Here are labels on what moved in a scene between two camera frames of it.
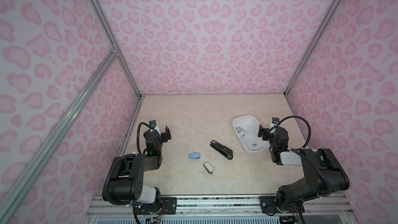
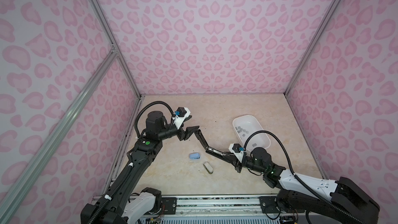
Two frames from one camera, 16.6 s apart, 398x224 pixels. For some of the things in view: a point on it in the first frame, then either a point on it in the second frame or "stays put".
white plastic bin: (246, 128) stays put
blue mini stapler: (194, 155) stays put
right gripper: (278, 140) → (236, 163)
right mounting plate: (268, 205) stays put
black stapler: (222, 149) → (211, 150)
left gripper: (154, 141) → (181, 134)
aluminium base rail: (217, 206) stays put
